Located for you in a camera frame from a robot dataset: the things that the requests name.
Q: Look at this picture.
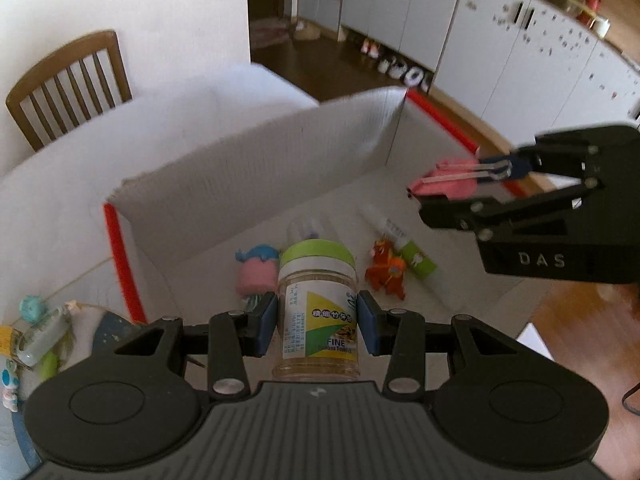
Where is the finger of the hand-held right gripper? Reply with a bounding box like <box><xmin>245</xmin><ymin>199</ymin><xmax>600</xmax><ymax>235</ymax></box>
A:
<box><xmin>480</xmin><ymin>124</ymin><xmax>640</xmax><ymax>184</ymax></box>
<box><xmin>418</xmin><ymin>179</ymin><xmax>607</xmax><ymax>242</ymax></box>

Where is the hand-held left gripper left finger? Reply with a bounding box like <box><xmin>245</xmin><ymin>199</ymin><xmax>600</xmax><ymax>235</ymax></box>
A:
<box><xmin>112</xmin><ymin>292</ymin><xmax>279</xmax><ymax>395</ymax></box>

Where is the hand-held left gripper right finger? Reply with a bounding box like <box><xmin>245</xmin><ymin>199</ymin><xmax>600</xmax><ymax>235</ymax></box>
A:
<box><xmin>356</xmin><ymin>289</ymin><xmax>532</xmax><ymax>395</ymax></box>

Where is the clear jar with green lid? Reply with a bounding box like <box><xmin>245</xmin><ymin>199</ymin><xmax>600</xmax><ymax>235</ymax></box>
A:
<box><xmin>271</xmin><ymin>239</ymin><xmax>362</xmax><ymax>382</ymax></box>

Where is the pink and blue soft toy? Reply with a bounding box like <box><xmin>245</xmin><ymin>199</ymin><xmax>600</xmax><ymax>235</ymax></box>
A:
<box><xmin>234</xmin><ymin>244</ymin><xmax>280</xmax><ymax>297</ymax></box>

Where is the orange toy figure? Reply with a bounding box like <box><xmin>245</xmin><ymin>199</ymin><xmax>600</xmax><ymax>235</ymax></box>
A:
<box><xmin>364</xmin><ymin>239</ymin><xmax>407</xmax><ymax>297</ymax></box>

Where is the pink hair clip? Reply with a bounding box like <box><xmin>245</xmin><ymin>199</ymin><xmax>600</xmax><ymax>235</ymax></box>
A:
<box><xmin>406</xmin><ymin>157</ymin><xmax>513</xmax><ymax>199</ymax></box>

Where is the white and green tube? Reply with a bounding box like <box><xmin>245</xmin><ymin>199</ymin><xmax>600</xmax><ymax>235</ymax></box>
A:
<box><xmin>362</xmin><ymin>204</ymin><xmax>439</xmax><ymax>279</ymax></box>

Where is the red cardboard shoe box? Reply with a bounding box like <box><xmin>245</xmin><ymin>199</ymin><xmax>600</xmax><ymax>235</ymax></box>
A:
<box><xmin>102</xmin><ymin>86</ymin><xmax>543</xmax><ymax>328</ymax></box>

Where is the green plastic toy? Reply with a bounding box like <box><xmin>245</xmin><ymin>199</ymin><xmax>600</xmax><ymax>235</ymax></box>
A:
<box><xmin>39</xmin><ymin>352</ymin><xmax>62</xmax><ymax>382</ymax></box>

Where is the clear plastic tube case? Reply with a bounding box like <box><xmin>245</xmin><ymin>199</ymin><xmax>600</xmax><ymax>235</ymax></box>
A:
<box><xmin>19</xmin><ymin>302</ymin><xmax>80</xmax><ymax>367</ymax></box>

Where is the curved white sideboard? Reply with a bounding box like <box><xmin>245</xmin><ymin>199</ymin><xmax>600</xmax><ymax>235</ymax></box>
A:
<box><xmin>433</xmin><ymin>0</ymin><xmax>640</xmax><ymax>137</ymax></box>

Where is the dark blue speckled mat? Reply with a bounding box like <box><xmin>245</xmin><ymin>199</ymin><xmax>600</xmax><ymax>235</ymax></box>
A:
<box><xmin>92</xmin><ymin>311</ymin><xmax>148</xmax><ymax>363</ymax></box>

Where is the white lower cabinet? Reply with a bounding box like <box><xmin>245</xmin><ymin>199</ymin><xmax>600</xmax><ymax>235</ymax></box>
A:
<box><xmin>339</xmin><ymin>0</ymin><xmax>467</xmax><ymax>73</ymax></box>

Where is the teal round toy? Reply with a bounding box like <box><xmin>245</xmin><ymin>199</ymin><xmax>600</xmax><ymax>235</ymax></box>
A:
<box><xmin>19</xmin><ymin>295</ymin><xmax>47</xmax><ymax>323</ymax></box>

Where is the white and blue small toy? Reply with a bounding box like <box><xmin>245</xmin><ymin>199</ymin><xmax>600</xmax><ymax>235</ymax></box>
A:
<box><xmin>0</xmin><ymin>369</ymin><xmax>22</xmax><ymax>413</ymax></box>

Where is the patterned doormat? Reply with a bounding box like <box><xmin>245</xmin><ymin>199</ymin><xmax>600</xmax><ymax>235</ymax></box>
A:
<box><xmin>249</xmin><ymin>18</ymin><xmax>297</xmax><ymax>51</ymax></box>

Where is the brown wooden chair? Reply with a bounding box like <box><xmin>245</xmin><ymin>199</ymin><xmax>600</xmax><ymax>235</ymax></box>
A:
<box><xmin>5</xmin><ymin>30</ymin><xmax>134</xmax><ymax>153</ymax></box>

